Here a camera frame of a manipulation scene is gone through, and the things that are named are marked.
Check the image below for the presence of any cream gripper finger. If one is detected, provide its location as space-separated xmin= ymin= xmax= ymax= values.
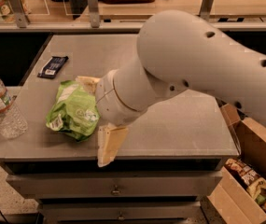
xmin=76 ymin=76 xmax=100 ymax=95
xmin=97 ymin=124 xmax=129 ymax=167

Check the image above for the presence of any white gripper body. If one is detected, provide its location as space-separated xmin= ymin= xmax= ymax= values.
xmin=95 ymin=70 xmax=144 ymax=126

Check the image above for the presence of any green rice chip bag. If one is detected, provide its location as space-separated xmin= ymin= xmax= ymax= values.
xmin=46 ymin=80 xmax=100 ymax=142

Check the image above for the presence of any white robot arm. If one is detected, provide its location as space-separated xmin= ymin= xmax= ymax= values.
xmin=77 ymin=10 xmax=266 ymax=167

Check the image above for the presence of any brown snack bag in box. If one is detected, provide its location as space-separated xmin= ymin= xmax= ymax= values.
xmin=225 ymin=159 xmax=266 ymax=204

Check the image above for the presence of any dark blue snack bar wrapper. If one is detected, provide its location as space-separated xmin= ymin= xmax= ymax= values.
xmin=37 ymin=56 xmax=68 ymax=79

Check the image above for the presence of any upper grey metal drawer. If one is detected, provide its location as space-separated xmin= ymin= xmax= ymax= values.
xmin=7 ymin=172 xmax=222 ymax=199

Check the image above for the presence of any grey metal drawer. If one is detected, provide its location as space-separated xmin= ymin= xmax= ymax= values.
xmin=7 ymin=172 xmax=222 ymax=199
xmin=38 ymin=202 xmax=201 ymax=221

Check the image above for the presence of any lower grey metal drawer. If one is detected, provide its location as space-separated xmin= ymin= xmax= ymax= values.
xmin=38 ymin=202 xmax=201 ymax=221

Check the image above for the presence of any clear plastic water bottle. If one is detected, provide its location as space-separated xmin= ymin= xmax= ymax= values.
xmin=0 ymin=79 xmax=28 ymax=139

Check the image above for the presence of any cardboard box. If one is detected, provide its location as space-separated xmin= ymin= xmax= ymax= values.
xmin=208 ymin=105 xmax=266 ymax=224

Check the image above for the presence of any middle metal bracket post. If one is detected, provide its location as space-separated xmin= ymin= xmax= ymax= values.
xmin=87 ymin=0 xmax=100 ymax=28

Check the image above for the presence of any metal bracket post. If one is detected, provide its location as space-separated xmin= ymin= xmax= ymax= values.
xmin=199 ymin=0 xmax=214 ymax=21
xmin=8 ymin=0 xmax=30 ymax=28
xmin=87 ymin=0 xmax=100 ymax=28

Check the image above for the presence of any left metal bracket post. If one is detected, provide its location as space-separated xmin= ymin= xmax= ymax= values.
xmin=8 ymin=0 xmax=30 ymax=28

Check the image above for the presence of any right metal bracket post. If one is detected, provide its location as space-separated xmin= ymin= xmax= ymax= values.
xmin=199 ymin=0 xmax=214 ymax=21

